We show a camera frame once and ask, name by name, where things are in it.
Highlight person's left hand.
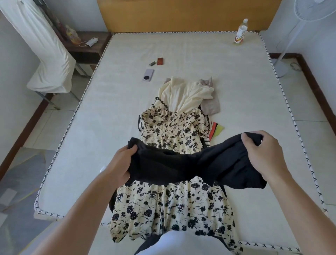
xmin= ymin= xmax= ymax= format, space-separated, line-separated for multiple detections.
xmin=103 ymin=146 xmax=138 ymax=188

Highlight person's right hand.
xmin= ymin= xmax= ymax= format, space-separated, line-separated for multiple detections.
xmin=241 ymin=130 xmax=292 ymax=183

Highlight black knit garment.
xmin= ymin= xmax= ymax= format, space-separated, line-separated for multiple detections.
xmin=128 ymin=132 xmax=268 ymax=190

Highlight person's right forearm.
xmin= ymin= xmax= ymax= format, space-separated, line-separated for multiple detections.
xmin=266 ymin=169 xmax=336 ymax=255

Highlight person's left forearm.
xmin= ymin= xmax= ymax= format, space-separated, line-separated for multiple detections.
xmin=31 ymin=171 xmax=118 ymax=255

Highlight red green striped garment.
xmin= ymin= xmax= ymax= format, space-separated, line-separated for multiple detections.
xmin=203 ymin=121 xmax=225 ymax=149

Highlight beige garment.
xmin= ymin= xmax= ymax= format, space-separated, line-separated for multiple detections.
xmin=198 ymin=77 xmax=221 ymax=115

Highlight white mattress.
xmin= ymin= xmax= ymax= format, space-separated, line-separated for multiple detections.
xmin=34 ymin=32 xmax=330 ymax=255

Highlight cream floral dress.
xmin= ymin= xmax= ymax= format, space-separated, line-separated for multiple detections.
xmin=110 ymin=108 xmax=243 ymax=254

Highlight plain cream garment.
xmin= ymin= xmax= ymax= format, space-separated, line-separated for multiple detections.
xmin=153 ymin=76 xmax=215 ymax=113

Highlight purple smartphone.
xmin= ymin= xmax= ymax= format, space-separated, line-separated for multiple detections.
xmin=142 ymin=68 xmax=155 ymax=82

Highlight white standing fan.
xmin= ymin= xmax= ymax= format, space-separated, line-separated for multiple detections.
xmin=273 ymin=0 xmax=336 ymax=78

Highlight dark wooden nightstand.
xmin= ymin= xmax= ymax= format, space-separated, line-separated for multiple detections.
xmin=62 ymin=32 xmax=113 ymax=78

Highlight person's white shirt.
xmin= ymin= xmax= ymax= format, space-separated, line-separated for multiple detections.
xmin=151 ymin=231 xmax=234 ymax=255

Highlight plastic drink bottle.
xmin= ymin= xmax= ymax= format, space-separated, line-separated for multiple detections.
xmin=233 ymin=18 xmax=249 ymax=45

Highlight yellow plastic bag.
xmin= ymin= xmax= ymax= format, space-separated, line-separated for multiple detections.
xmin=64 ymin=25 xmax=82 ymax=44

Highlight sheet of paper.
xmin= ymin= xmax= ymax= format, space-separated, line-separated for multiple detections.
xmin=0 ymin=189 xmax=17 ymax=206

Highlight white chair cover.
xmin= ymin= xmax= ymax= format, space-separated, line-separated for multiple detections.
xmin=0 ymin=0 xmax=76 ymax=94

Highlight wooden headboard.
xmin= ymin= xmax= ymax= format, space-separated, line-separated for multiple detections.
xmin=97 ymin=0 xmax=282 ymax=33

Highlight black strap garment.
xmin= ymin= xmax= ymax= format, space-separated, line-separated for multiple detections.
xmin=109 ymin=115 xmax=229 ymax=213

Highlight metal chair frame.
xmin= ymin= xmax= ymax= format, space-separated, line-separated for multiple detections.
xmin=34 ymin=63 xmax=91 ymax=111

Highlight white charger with cable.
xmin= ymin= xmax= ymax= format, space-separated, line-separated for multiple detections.
xmin=79 ymin=37 xmax=99 ymax=48

